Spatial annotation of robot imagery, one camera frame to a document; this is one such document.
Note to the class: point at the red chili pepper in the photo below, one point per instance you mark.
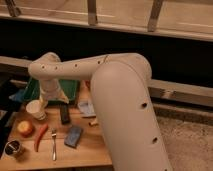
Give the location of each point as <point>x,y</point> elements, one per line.
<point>39,136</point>

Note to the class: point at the blue sponge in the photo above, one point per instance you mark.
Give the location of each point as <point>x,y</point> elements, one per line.
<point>73,136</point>

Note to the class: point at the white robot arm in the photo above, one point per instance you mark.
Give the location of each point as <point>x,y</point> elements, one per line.
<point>122,104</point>

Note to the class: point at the black eraser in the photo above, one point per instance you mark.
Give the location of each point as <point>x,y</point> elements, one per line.
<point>64,114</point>

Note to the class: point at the metal can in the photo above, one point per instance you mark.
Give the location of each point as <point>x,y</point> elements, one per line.
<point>13,148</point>

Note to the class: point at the light blue cloth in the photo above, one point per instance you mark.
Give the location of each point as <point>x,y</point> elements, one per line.
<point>86,108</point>

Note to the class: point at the blue object at table edge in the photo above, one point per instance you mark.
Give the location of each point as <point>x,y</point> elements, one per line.
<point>18,96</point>

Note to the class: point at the red apple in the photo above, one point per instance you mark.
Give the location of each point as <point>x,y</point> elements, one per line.
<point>25,128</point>

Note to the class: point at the white paper cup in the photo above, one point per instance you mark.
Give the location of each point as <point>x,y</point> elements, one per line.
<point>35,109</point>

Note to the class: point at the green plastic tray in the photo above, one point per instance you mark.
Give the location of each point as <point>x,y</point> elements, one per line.
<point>69,87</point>

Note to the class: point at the yellow banana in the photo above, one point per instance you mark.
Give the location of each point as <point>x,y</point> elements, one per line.
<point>93,123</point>

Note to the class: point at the orange bowl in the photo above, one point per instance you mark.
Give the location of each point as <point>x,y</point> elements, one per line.
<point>87,84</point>

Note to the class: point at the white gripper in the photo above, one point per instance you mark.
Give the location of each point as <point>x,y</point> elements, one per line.
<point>50,90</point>

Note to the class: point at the silver fork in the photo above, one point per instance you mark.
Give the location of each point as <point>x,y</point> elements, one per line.
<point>53,134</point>

